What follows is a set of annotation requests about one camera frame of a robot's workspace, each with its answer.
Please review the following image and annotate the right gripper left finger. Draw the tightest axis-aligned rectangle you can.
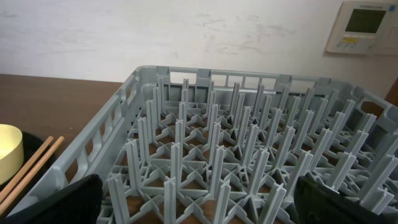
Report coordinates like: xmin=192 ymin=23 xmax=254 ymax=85
xmin=1 ymin=174 xmax=103 ymax=224

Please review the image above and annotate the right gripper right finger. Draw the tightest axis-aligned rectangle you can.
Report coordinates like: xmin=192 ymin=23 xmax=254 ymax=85
xmin=294 ymin=174 xmax=393 ymax=224

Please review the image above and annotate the wooden chopstick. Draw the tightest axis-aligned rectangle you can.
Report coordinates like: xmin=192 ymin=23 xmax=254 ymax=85
xmin=1 ymin=136 xmax=65 ymax=218
xmin=1 ymin=136 xmax=53 ymax=202

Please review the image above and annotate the yellow bowl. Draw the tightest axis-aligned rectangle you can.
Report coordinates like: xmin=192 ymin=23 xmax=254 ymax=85
xmin=1 ymin=124 xmax=24 ymax=184

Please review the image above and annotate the grey dishwasher rack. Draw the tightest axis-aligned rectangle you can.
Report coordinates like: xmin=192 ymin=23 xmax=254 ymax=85
xmin=5 ymin=66 xmax=397 ymax=223

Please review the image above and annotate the wall thermostat control panel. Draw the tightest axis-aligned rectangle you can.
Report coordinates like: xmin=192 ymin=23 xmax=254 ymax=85
xmin=325 ymin=1 xmax=397 ymax=56

